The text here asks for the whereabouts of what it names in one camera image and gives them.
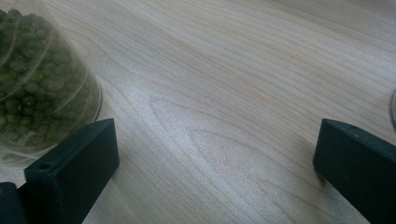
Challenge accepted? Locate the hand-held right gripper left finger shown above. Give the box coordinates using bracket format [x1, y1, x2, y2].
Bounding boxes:
[18, 118, 120, 224]

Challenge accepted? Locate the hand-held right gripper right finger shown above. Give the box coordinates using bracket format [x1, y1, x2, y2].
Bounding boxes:
[312, 118, 396, 224]

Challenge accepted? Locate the glass jar of brown grains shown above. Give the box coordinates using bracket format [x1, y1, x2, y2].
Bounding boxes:
[389, 89, 396, 132]

